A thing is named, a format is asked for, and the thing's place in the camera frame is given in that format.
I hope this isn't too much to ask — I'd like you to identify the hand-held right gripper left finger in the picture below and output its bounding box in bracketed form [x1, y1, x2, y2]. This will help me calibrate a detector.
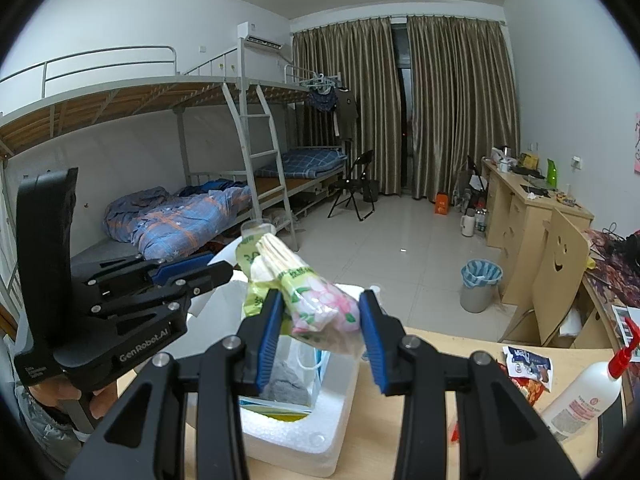
[65, 287, 287, 480]

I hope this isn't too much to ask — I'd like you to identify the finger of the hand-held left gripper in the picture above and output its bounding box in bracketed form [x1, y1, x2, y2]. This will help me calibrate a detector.
[89, 259, 235, 318]
[72, 252, 216, 292]

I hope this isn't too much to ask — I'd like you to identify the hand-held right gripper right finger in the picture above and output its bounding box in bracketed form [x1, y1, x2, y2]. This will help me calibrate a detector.
[357, 287, 583, 480]

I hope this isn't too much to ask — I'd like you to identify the grey sock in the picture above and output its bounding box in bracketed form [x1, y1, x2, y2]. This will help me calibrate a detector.
[264, 357, 308, 403]

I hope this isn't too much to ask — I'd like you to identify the floral tissue packet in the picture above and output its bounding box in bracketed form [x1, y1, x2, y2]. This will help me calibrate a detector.
[235, 220, 363, 358]

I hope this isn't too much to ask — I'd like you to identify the white foam box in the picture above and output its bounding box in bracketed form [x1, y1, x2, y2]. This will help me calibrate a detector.
[186, 280, 383, 478]

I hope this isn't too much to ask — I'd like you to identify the person's left forearm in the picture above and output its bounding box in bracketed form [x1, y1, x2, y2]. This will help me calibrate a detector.
[12, 380, 83, 468]

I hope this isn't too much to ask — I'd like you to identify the person's left hand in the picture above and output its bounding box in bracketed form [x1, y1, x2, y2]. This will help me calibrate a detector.
[42, 377, 121, 423]

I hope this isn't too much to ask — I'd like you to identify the blue orange plaid blanket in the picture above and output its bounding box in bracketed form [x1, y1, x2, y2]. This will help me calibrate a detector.
[103, 186, 253, 261]

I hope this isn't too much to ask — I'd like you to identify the metal bed ladder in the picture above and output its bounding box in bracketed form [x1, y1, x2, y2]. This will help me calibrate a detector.
[221, 80, 301, 251]

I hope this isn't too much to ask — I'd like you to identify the grey trash bin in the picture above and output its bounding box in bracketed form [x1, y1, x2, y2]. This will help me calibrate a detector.
[460, 258, 503, 313]

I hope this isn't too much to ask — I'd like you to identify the blue checked bedding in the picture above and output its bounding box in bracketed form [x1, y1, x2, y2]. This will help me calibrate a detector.
[255, 147, 347, 178]

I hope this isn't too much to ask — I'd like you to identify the blue white snack packet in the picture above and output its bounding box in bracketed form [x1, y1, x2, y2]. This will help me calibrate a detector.
[502, 346, 553, 393]

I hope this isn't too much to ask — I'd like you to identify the metal bunk bed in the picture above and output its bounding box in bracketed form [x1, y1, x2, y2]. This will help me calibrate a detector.
[0, 45, 256, 356]
[222, 45, 351, 221]

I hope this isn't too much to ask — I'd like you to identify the black folding chair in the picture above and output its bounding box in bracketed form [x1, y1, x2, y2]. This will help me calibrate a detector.
[327, 150, 376, 221]

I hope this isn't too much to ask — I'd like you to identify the light wooden desk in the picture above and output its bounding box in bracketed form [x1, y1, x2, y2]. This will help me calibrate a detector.
[481, 156, 596, 306]
[570, 270, 640, 351]

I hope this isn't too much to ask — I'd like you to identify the wooden smiley chair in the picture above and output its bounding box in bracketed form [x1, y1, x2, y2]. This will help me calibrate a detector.
[500, 207, 591, 348]

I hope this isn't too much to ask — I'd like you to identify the dark hanging garment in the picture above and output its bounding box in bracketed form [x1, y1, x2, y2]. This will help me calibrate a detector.
[307, 89, 338, 113]

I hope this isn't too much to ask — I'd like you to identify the olive hanging shirt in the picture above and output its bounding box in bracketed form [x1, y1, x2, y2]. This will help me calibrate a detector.
[334, 91, 360, 141]

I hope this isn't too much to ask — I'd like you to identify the white lotion pump bottle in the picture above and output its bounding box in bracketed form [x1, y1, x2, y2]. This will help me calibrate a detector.
[540, 317, 640, 443]

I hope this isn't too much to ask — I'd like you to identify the brown curtain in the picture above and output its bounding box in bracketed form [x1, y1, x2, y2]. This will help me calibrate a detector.
[292, 17, 406, 196]
[406, 15, 521, 203]

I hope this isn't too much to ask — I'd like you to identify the teal clothes hanger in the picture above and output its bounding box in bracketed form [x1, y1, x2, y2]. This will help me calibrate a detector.
[299, 74, 341, 92]

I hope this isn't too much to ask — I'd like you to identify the white kettle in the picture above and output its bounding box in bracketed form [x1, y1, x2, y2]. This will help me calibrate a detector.
[490, 146, 516, 173]

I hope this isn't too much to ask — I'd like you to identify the white air conditioner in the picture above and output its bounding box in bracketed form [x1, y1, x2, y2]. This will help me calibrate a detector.
[237, 21, 283, 51]

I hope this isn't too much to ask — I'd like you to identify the white printed paper sheet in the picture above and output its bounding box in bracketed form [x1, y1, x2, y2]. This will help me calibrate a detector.
[610, 305, 640, 348]

